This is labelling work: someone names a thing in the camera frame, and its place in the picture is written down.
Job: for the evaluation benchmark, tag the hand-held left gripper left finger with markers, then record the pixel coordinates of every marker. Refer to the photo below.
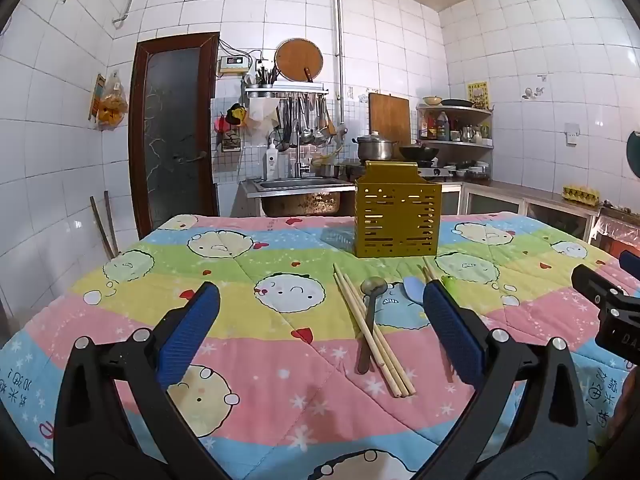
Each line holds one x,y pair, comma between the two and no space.
187,330

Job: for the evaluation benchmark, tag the red and yellow hanging items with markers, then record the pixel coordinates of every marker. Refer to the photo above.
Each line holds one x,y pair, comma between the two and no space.
232,116

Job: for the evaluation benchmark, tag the cartoon printed blanket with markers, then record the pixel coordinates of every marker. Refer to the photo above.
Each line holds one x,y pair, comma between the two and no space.
280,340

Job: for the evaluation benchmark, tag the utensil cup on rack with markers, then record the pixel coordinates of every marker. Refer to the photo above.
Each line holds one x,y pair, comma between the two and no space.
266,77

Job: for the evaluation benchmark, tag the yellow perforated utensil holder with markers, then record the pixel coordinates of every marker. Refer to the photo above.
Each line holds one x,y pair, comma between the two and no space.
395,220

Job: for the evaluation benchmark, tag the metal wall rack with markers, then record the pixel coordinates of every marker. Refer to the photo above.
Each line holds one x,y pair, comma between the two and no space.
287,91

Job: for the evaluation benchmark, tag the row of hanging kitchen utensils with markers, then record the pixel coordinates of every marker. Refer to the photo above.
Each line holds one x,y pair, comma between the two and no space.
305,125

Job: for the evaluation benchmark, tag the yellow egg carton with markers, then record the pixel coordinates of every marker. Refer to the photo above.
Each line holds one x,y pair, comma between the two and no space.
581,194

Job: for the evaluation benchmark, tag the rectangular wooden cutting board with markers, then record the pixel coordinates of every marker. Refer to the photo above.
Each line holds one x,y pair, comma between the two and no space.
389,115

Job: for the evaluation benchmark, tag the steel faucet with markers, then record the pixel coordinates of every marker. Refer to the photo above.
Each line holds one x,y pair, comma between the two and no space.
300,165

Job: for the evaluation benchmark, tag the metal spoon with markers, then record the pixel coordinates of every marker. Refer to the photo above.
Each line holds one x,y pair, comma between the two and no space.
372,287

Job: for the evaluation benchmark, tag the green plastic spoon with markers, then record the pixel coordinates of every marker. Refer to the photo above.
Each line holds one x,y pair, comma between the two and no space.
446,282

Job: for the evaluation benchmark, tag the red label bottle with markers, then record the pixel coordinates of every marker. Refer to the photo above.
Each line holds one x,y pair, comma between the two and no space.
428,129

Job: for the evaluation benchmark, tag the brown door with glass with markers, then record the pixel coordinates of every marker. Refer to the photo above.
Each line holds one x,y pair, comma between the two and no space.
170,135

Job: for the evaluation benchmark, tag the gas stove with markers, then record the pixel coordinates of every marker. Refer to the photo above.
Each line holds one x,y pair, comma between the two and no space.
440,172

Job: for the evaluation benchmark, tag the pale bowl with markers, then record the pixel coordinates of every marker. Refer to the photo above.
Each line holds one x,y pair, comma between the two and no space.
432,101

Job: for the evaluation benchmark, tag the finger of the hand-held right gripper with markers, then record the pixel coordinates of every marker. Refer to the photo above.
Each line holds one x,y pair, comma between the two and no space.
631,262
592,282

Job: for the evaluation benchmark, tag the steel kettle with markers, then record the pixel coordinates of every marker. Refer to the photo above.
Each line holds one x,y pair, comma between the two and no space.
467,133

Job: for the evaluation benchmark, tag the dark flat pan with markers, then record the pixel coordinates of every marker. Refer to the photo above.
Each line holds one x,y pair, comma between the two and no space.
457,103

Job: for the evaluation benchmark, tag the pile of dishes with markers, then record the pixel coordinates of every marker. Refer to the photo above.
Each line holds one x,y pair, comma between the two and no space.
475,170

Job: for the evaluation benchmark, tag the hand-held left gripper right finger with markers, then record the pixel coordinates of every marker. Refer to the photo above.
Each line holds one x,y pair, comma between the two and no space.
452,330

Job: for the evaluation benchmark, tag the corner wall shelf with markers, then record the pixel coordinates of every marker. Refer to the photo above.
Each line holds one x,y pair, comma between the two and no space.
470,144

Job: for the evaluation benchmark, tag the steel pot with lid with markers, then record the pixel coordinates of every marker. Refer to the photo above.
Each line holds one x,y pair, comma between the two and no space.
375,149

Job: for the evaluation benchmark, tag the small steel pot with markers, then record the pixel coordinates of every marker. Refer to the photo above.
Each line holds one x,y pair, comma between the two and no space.
327,171

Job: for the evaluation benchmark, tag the pink plastic sheet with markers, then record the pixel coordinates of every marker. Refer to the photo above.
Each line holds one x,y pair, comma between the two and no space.
620,232

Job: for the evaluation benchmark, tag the white hanging cloth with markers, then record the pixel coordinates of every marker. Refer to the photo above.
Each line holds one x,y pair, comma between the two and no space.
262,112

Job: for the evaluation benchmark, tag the steel sink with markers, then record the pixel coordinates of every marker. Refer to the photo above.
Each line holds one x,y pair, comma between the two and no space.
300,200

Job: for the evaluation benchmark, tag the black wok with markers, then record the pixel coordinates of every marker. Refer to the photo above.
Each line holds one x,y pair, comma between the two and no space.
419,152

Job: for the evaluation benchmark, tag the dark round board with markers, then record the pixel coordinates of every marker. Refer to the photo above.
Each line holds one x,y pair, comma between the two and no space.
635,152

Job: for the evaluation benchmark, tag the hanging plastic bag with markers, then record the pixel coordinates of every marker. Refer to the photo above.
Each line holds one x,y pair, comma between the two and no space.
111,105

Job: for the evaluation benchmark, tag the yellow wall poster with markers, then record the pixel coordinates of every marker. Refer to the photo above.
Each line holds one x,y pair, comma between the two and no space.
478,95

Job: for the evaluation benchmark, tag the wall controller box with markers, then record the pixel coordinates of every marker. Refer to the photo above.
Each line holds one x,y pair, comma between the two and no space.
233,65

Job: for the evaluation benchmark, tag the white soap bottle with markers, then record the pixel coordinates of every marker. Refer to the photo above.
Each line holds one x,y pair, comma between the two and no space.
271,165

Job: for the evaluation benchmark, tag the light blue plastic spoon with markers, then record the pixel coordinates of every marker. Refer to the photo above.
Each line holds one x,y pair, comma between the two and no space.
414,290

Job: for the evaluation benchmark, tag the wooden stick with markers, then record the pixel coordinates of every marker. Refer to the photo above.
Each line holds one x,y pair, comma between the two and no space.
111,222
101,230

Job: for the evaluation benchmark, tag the round wooden board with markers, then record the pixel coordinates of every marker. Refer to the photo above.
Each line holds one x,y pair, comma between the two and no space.
295,57

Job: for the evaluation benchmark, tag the hanging card board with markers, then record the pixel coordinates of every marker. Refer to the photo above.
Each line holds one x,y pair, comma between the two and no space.
95,97

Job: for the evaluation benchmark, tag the kitchen counter cabinet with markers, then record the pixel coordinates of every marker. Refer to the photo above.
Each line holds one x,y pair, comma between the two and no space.
530,202

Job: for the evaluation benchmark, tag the wall socket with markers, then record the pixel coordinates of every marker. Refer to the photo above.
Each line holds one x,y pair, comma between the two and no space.
572,135

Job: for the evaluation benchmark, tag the dark oil jug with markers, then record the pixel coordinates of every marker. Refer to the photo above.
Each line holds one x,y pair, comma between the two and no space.
443,127

